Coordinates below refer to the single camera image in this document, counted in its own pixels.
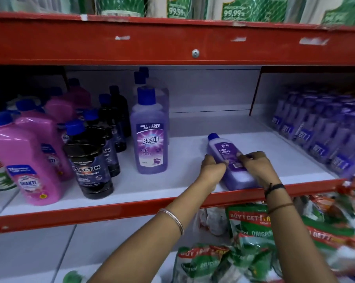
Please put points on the person's left hand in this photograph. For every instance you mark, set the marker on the person's left hand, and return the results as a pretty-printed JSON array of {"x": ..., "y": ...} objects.
[{"x": 212, "y": 173}]

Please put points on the person's right hand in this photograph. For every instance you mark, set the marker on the person's right hand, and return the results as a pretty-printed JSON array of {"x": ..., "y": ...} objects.
[{"x": 258, "y": 169}]

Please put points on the person's right fingers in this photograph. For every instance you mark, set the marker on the person's right fingers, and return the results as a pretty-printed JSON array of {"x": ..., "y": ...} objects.
[{"x": 252, "y": 157}]

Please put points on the person's left fingers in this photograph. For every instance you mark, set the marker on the person's left fingers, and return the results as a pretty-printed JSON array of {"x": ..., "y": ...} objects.
[{"x": 215, "y": 160}]

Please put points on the small purple floor cleaner bottle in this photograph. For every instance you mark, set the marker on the small purple floor cleaner bottle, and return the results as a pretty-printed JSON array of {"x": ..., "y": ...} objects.
[{"x": 221, "y": 147}]

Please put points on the person's left forearm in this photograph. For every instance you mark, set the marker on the person's left forearm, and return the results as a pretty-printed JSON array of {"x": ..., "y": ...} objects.
[{"x": 153, "y": 241}]

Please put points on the person's right forearm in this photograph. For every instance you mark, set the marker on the person's right forearm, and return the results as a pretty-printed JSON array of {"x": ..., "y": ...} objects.
[{"x": 298, "y": 241}]

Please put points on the silver bangle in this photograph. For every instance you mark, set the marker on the silver bangle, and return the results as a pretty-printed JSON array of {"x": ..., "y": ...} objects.
[{"x": 177, "y": 222}]

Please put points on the row of purple cleaner bottles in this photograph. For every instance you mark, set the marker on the row of purple cleaner bottles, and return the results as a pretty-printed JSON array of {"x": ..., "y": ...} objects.
[{"x": 322, "y": 132}]

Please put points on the pile of green red pouches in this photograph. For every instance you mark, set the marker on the pile of green red pouches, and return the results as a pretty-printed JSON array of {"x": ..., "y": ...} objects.
[{"x": 254, "y": 232}]

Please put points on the black floor cleaner bottle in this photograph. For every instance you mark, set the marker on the black floor cleaner bottle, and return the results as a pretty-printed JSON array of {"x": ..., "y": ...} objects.
[
  {"x": 122, "y": 111},
  {"x": 89, "y": 165},
  {"x": 112, "y": 157},
  {"x": 118, "y": 135}
]

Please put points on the silver screw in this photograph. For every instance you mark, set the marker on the silver screw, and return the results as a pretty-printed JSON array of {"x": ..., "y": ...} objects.
[{"x": 195, "y": 53}]

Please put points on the red shelf beam with screw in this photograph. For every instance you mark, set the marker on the red shelf beam with screw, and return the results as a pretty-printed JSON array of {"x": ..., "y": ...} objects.
[{"x": 136, "y": 41}]

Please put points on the row of green white packets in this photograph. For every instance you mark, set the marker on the row of green white packets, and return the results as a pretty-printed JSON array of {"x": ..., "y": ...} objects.
[{"x": 248, "y": 8}]

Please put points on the pink floor cleaner bottle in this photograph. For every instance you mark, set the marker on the pink floor cleaner bottle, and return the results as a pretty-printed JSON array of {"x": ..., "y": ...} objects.
[
  {"x": 61, "y": 107},
  {"x": 44, "y": 129},
  {"x": 78, "y": 94},
  {"x": 21, "y": 162}
]

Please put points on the red shelf edge rail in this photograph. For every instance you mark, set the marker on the red shelf edge rail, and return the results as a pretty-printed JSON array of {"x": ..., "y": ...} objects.
[{"x": 91, "y": 210}]

